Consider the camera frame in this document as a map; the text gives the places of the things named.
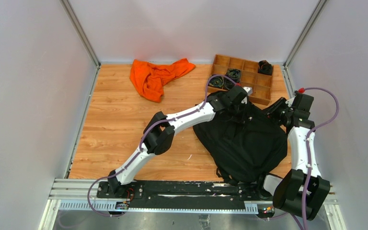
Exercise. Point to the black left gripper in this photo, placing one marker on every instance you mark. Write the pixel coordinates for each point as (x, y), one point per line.
(244, 106)

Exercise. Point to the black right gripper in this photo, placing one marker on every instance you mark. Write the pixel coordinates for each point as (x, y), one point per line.
(271, 111)

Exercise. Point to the black student backpack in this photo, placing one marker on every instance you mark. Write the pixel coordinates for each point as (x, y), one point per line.
(242, 152)

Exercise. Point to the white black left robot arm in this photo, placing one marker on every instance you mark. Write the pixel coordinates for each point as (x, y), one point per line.
(159, 133)

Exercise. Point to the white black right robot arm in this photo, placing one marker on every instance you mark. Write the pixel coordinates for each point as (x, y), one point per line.
(303, 189)

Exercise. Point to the wooden compartment tray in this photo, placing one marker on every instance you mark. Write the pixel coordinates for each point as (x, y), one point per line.
(261, 84)

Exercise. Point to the orange cloth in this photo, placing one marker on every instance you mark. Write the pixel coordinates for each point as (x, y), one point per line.
(149, 79)

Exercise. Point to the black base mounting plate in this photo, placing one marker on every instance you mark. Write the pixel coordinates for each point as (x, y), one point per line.
(189, 195)

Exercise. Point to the aluminium frame rail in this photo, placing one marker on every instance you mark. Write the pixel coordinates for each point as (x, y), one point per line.
(84, 204)

